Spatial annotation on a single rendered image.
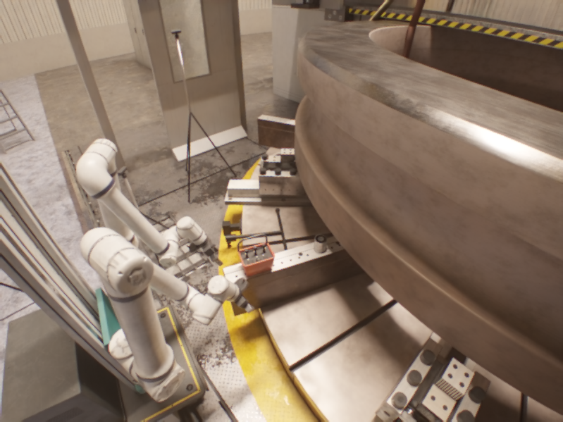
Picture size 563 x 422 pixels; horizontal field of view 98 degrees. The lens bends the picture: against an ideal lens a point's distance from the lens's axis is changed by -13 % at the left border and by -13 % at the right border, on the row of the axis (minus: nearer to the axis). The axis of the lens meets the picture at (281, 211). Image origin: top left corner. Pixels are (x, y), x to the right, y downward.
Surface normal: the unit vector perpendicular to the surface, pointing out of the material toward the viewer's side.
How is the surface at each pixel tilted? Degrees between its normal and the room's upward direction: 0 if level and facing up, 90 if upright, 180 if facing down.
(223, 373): 0
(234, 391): 0
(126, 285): 87
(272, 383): 0
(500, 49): 90
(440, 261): 44
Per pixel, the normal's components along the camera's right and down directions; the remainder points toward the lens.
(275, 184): -0.03, 0.65
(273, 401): 0.00, -0.76
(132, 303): 0.55, 0.49
